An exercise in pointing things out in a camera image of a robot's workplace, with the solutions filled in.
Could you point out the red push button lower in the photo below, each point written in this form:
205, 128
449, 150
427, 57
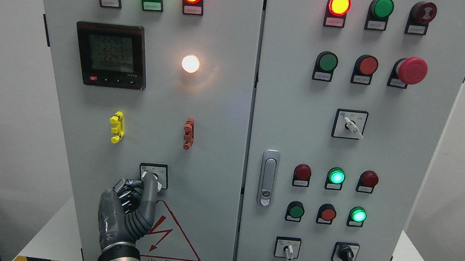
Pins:
326, 214

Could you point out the white lever selector switch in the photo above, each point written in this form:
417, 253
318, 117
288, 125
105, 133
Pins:
160, 170

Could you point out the green push button lower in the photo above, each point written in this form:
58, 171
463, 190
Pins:
294, 211

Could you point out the green lit button lower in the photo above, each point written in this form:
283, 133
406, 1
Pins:
356, 217

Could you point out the red push button upper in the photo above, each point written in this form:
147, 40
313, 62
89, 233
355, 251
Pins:
365, 66

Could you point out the yellow plastic clip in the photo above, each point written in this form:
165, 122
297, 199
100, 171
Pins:
117, 127

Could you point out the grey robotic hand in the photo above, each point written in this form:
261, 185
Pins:
127, 211

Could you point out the grey right cabinet door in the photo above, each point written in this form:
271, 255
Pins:
295, 115

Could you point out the grey left cabinet door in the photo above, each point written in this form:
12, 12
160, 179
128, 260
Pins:
204, 181

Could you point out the dark red indicator right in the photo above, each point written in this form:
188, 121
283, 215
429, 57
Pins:
367, 182

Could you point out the red lit indicator right door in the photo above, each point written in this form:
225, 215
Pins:
336, 13

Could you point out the white lever switch lower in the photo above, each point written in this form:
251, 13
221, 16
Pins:
287, 247

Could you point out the black digital power meter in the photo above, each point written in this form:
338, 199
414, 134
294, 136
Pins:
112, 55

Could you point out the red electrical hazard sign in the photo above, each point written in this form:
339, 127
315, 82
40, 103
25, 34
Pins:
166, 241

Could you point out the dark red indicator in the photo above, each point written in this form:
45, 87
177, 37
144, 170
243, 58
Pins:
302, 175
367, 182

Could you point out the green push button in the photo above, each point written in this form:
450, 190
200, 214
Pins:
294, 211
324, 67

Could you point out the silver door lock handle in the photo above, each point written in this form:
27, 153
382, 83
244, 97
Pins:
270, 160

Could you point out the dark red indicator left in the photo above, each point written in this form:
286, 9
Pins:
302, 175

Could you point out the grey cabinet door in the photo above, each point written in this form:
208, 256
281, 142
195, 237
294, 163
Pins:
295, 115
204, 181

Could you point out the green lit indicator middle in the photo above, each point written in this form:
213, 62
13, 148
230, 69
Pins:
334, 179

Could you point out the silver black robot forearm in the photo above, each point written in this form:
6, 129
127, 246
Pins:
121, 251

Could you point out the clear small lamp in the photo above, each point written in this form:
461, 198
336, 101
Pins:
190, 63

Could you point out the green push button upper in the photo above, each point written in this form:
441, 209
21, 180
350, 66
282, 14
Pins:
324, 67

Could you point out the red push button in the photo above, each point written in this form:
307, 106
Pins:
326, 214
365, 66

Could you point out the red plastic clip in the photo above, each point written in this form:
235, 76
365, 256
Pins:
188, 133

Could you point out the black knob selector switch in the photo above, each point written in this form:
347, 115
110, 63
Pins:
345, 251

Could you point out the white lever switch upper right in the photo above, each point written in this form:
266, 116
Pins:
349, 124

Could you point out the green unlit indicator top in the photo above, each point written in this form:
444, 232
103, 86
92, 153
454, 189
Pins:
378, 14

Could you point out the dark red buzzer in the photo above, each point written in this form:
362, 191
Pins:
420, 15

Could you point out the red emergency stop button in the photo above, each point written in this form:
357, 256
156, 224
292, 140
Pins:
407, 71

